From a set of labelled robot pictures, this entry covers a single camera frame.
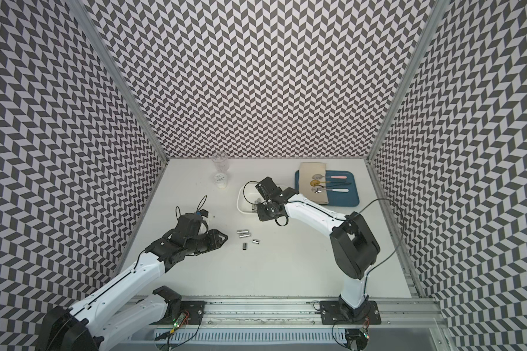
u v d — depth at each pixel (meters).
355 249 0.46
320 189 1.06
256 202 1.01
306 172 1.12
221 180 1.04
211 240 0.71
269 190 0.68
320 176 1.12
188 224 0.62
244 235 0.89
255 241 0.89
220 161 1.15
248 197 0.98
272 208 0.63
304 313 0.75
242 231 0.91
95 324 0.41
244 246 0.87
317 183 1.08
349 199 1.02
